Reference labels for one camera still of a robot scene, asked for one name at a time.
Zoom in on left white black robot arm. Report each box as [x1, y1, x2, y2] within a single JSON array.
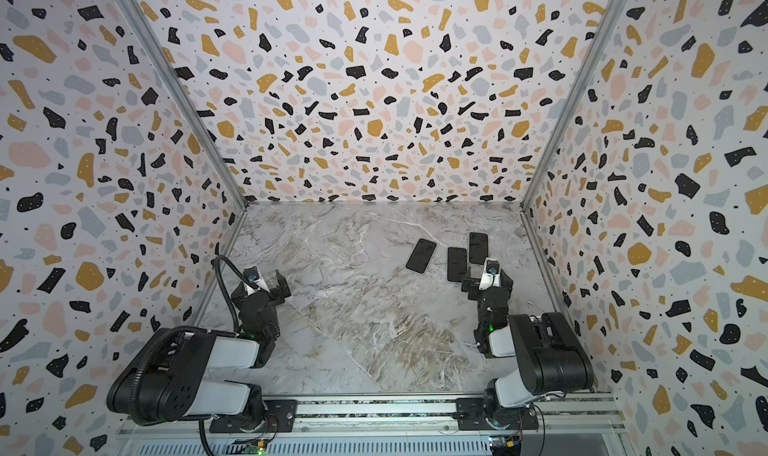
[[106, 268, 291, 432]]

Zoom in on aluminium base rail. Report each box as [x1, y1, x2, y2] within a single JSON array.
[[115, 392, 634, 455]]

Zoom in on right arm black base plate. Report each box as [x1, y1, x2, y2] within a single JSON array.
[[453, 397, 539, 432]]

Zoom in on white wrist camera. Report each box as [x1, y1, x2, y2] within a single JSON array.
[[478, 258, 501, 291], [243, 267, 269, 294]]

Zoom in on middle black phone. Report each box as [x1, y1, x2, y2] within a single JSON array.
[[446, 247, 468, 283]]

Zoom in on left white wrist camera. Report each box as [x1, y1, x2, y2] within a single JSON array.
[[243, 267, 269, 294]]

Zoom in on black phone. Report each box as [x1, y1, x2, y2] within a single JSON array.
[[446, 247, 468, 283], [468, 232, 489, 265]]

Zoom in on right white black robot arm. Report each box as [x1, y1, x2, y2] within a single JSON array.
[[462, 267, 594, 429]]

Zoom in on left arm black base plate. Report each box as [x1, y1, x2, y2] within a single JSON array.
[[208, 399, 298, 436]]

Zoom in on far right black phone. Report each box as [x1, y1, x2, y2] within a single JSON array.
[[468, 232, 489, 265]]

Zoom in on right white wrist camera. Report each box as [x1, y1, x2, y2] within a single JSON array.
[[478, 258, 501, 291]]

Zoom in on purple phone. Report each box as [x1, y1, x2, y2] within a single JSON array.
[[406, 238, 437, 274]]

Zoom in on green circuit board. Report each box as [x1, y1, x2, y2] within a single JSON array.
[[231, 439, 272, 456]]

